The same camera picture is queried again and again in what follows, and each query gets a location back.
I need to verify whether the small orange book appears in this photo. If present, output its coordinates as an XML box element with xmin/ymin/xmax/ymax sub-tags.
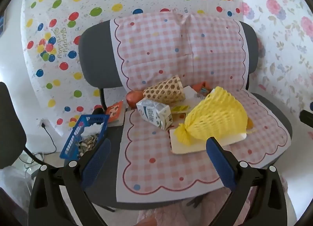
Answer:
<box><xmin>106</xmin><ymin>101</ymin><xmax>126</xmax><ymax>127</ymax></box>

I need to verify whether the black chair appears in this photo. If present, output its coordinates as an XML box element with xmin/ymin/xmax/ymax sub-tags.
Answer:
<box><xmin>0</xmin><ymin>82</ymin><xmax>27</xmax><ymax>170</ymax></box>

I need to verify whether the black power cable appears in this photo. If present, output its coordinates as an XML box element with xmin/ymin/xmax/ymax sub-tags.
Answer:
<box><xmin>41</xmin><ymin>123</ymin><xmax>57</xmax><ymax>154</ymax></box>

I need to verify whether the yellow snack wrapper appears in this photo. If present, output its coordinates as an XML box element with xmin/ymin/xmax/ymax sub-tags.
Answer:
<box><xmin>171</xmin><ymin>105</ymin><xmax>191</xmax><ymax>114</ymax></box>

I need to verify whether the white card sheet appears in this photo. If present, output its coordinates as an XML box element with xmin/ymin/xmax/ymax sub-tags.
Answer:
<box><xmin>169</xmin><ymin>128</ymin><xmax>247</xmax><ymax>154</ymax></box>

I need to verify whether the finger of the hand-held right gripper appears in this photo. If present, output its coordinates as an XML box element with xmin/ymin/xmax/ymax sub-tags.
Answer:
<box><xmin>300</xmin><ymin>109</ymin><xmax>313</xmax><ymax>127</ymax></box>

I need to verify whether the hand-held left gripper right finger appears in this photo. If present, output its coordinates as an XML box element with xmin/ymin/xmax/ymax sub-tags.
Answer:
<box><xmin>205</xmin><ymin>136</ymin><xmax>289</xmax><ymax>226</ymax></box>

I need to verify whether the pink checked paper cloth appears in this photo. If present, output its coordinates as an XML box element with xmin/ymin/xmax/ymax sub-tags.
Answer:
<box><xmin>109</xmin><ymin>11</ymin><xmax>291</xmax><ymax>203</ymax></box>

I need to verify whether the white milk carton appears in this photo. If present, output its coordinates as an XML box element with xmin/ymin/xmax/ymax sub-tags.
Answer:
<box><xmin>136</xmin><ymin>98</ymin><xmax>173</xmax><ymax>131</ymax></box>

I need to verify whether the white paper sheet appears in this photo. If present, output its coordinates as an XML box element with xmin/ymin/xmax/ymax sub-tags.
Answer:
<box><xmin>182</xmin><ymin>86</ymin><xmax>209</xmax><ymax>107</ymax></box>

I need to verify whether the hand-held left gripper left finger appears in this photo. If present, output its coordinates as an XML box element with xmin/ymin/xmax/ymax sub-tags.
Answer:
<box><xmin>28</xmin><ymin>138</ymin><xmax>112</xmax><ymax>226</ymax></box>

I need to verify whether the red apple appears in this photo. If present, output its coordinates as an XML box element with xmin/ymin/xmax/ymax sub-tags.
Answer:
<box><xmin>126</xmin><ymin>90</ymin><xmax>145</xmax><ymax>109</ymax></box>

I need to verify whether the grey office chair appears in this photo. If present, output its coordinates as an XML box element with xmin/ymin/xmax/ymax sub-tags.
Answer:
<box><xmin>78</xmin><ymin>20</ymin><xmax>292</xmax><ymax>212</ymax></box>

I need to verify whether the white crumpled tissue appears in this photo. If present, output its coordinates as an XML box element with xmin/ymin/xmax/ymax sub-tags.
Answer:
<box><xmin>83</xmin><ymin>122</ymin><xmax>103</xmax><ymax>134</ymax></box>

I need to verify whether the orange knitted item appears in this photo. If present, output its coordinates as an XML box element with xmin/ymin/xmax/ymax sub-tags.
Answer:
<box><xmin>191</xmin><ymin>82</ymin><xmax>213</xmax><ymax>98</ymax></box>

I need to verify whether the woven bamboo basket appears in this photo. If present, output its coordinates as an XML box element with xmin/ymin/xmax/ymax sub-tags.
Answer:
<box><xmin>142</xmin><ymin>75</ymin><xmax>186</xmax><ymax>105</ymax></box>

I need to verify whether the blue plastic basket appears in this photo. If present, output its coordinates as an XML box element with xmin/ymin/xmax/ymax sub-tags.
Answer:
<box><xmin>60</xmin><ymin>114</ymin><xmax>110</xmax><ymax>160</ymax></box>

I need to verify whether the clear plastic bag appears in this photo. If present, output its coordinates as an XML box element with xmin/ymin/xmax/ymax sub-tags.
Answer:
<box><xmin>0</xmin><ymin>165</ymin><xmax>33</xmax><ymax>207</ymax></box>

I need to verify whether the yellow foam fruit net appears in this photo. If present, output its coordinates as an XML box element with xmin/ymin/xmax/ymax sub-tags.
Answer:
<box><xmin>174</xmin><ymin>86</ymin><xmax>248</xmax><ymax>145</ymax></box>

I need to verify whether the sunflower seed shells pile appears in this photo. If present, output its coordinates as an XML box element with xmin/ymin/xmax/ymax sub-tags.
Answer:
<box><xmin>78</xmin><ymin>134</ymin><xmax>101</xmax><ymax>155</ymax></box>

